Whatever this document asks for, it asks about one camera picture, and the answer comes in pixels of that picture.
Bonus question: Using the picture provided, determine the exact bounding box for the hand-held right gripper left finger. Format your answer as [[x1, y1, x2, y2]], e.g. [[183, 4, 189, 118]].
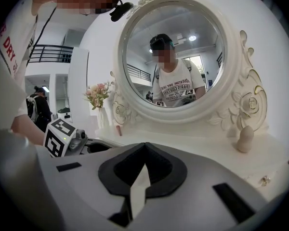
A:
[[98, 142, 147, 197]]

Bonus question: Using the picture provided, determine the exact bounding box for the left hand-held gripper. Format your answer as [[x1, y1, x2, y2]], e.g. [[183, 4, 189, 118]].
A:
[[43, 118, 114, 158]]

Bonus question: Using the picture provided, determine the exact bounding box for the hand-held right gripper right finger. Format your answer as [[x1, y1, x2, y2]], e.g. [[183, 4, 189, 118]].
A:
[[144, 142, 188, 198]]

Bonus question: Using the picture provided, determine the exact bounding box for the beige egg-shaped small container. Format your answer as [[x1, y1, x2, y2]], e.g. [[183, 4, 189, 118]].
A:
[[236, 125, 255, 154]]

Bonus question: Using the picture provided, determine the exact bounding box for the person's left forearm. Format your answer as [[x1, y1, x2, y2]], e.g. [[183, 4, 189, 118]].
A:
[[10, 114, 47, 147]]

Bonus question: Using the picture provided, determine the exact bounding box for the white vase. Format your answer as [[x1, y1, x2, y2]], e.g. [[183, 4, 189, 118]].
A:
[[97, 106, 111, 130]]

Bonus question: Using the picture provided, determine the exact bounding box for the pink flower bouquet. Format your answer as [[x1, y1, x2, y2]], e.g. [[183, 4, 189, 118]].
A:
[[82, 81, 112, 111]]

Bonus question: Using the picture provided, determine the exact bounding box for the crystal drawer knob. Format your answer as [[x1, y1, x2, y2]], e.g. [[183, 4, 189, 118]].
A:
[[259, 175, 272, 187]]

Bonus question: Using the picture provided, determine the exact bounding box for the black metal railing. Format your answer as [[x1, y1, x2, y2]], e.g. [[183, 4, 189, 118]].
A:
[[28, 44, 74, 64]]

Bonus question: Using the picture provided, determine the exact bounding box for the white oval ornate mirror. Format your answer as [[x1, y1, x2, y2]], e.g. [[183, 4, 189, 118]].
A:
[[117, 0, 243, 125]]

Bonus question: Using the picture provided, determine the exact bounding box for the white vanity dresser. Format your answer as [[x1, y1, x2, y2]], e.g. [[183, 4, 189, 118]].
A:
[[81, 0, 289, 203]]

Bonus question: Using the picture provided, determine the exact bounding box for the black thin cable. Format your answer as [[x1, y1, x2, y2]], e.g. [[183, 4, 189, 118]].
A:
[[26, 6, 58, 67]]

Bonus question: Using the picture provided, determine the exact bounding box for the black head-worn camera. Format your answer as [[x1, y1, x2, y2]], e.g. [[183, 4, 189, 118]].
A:
[[109, 0, 134, 23]]

